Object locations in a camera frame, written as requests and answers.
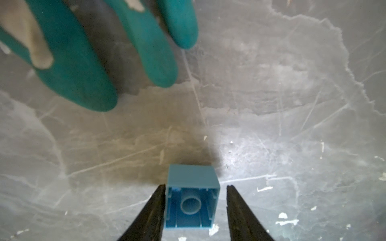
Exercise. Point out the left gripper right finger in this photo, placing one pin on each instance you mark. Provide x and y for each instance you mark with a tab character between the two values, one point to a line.
243	224

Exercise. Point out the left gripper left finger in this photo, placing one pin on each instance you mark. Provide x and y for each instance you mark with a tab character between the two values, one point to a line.
148	225

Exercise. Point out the light blue 2x2 brick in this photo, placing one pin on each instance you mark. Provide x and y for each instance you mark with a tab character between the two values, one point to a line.
191	197

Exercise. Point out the green white work glove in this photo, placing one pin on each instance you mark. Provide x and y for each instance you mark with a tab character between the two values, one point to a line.
48	36

